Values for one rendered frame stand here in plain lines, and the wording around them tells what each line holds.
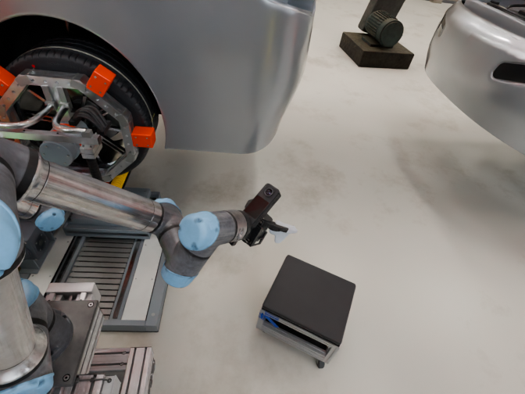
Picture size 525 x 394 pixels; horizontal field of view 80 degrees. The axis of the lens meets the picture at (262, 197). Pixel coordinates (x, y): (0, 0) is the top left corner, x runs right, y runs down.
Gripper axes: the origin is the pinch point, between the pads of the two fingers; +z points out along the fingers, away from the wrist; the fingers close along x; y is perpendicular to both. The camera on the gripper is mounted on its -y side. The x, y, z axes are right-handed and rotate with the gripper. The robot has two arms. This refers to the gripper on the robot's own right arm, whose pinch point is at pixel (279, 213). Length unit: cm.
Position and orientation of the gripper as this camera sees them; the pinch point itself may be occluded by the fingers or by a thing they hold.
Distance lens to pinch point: 91.0
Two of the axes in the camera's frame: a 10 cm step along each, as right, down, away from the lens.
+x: 7.1, 5.7, -4.2
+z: 5.1, -0.1, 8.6
